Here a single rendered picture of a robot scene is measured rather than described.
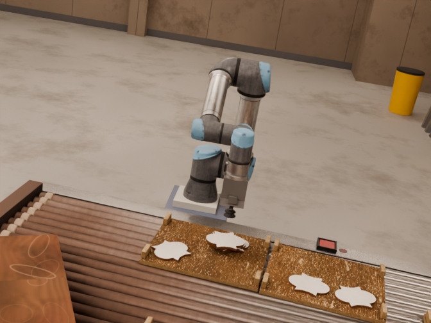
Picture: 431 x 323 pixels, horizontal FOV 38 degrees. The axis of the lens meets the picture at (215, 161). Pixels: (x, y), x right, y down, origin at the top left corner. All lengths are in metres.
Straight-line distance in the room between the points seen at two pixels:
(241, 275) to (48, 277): 0.66
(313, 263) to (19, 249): 1.02
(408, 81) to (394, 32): 1.77
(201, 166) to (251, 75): 0.46
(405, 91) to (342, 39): 2.65
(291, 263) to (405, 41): 8.17
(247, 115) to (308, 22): 8.39
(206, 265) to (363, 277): 0.56
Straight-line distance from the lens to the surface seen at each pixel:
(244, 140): 2.06
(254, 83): 2.46
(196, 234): 2.33
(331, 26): 10.90
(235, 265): 2.18
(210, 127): 2.17
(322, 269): 2.28
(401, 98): 8.62
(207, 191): 2.67
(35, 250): 1.95
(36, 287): 1.78
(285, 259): 2.28
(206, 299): 2.02
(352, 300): 2.13
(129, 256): 2.19
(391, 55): 10.23
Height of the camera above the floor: 2.02
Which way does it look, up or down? 21 degrees down
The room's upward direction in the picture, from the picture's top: 9 degrees clockwise
